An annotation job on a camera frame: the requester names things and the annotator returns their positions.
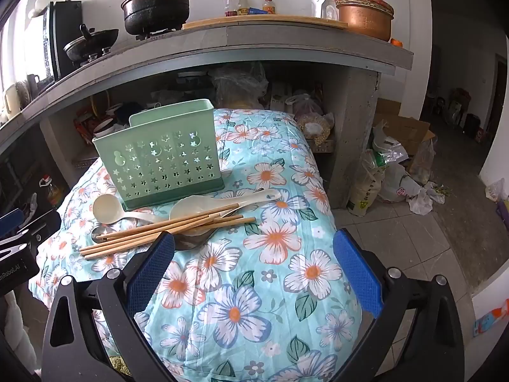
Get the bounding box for white round soup ladle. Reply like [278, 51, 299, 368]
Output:
[92, 194, 160, 225]

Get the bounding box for cooking oil bottle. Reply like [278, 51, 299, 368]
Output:
[39, 174, 66, 208]

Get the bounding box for stack of white bowls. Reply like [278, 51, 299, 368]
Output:
[92, 118, 120, 138]

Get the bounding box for white plastic bags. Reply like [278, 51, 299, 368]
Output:
[378, 135, 446, 216]

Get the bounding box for black gas stove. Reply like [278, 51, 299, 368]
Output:
[72, 27, 185, 66]

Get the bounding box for concrete kitchen counter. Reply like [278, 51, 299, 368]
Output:
[0, 15, 414, 209]

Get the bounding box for black wok with lid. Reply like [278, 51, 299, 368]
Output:
[64, 24, 120, 62]

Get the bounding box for white jar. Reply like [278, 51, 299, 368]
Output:
[4, 85, 20, 114]

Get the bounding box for pink plastic bag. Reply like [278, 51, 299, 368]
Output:
[284, 93, 324, 126]

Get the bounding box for large clear plastic bag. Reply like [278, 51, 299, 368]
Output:
[211, 64, 269, 110]

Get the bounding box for large white serving spoon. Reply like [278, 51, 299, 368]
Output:
[170, 189, 281, 233]

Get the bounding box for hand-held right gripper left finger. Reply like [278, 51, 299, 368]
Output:
[42, 231, 178, 382]

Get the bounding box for green plastic utensil basket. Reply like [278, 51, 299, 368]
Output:
[92, 99, 225, 211]

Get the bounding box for floral blanket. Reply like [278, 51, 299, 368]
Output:
[28, 107, 362, 382]

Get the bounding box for white rice sack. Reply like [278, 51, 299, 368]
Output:
[346, 149, 386, 217]

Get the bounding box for copper pot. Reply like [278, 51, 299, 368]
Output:
[336, 3, 394, 42]

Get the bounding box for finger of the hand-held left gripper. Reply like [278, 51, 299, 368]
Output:
[22, 209, 62, 249]
[0, 208, 25, 241]

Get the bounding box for wooden cutting board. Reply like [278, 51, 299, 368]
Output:
[182, 14, 348, 30]

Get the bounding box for bag of yellow kernels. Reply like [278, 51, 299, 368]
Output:
[296, 113, 335, 144]

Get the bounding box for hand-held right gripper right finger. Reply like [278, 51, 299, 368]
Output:
[333, 229, 466, 382]

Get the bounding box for pile of wooden chopsticks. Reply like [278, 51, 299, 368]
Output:
[79, 203, 257, 260]

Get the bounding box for large black pot steel lid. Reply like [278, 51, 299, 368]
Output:
[121, 0, 192, 36]

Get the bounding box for cardboard box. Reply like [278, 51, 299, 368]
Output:
[374, 97, 436, 164]

